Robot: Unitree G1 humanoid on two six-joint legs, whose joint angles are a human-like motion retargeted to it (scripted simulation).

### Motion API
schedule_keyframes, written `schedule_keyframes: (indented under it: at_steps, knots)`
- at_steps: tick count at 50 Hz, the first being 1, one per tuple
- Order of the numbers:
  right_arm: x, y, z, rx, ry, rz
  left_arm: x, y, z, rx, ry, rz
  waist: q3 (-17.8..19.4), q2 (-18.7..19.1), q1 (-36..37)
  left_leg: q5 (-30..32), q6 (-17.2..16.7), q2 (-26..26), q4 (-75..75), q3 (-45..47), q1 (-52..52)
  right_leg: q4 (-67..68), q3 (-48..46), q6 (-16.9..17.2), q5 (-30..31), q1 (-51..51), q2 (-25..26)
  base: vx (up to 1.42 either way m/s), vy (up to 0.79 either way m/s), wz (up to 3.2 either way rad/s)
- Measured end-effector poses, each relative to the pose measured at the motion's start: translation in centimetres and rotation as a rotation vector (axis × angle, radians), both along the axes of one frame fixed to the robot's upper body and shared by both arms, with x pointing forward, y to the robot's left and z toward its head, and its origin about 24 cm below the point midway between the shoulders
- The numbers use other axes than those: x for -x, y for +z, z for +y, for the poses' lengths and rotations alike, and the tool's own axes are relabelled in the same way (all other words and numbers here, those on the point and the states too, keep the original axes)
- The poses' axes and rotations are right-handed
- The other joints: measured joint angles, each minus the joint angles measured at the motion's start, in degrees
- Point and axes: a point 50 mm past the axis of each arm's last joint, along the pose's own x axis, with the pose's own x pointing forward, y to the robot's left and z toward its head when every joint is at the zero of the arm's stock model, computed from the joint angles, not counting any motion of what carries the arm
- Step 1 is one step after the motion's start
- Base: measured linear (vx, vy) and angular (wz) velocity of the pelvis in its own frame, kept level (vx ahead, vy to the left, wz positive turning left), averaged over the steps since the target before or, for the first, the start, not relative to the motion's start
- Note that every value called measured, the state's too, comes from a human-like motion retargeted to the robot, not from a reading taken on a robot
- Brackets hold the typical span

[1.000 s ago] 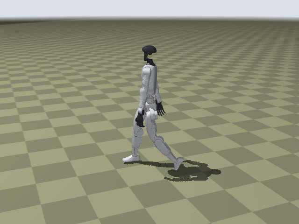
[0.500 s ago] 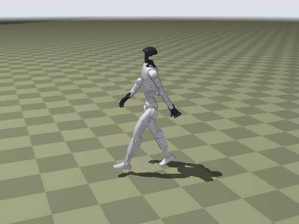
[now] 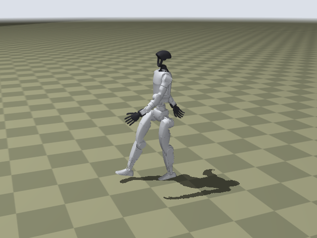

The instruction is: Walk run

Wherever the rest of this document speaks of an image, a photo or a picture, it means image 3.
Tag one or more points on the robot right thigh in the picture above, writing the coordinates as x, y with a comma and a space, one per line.
143, 128

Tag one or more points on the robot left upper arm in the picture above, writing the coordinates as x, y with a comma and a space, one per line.
166, 81

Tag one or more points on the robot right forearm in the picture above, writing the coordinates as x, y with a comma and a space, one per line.
171, 101

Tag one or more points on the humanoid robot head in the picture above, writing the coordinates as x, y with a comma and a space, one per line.
162, 55

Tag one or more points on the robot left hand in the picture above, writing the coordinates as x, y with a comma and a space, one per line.
135, 116

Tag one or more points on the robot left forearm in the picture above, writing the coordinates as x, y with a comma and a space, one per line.
151, 105

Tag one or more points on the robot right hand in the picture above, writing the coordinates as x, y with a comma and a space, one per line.
176, 111

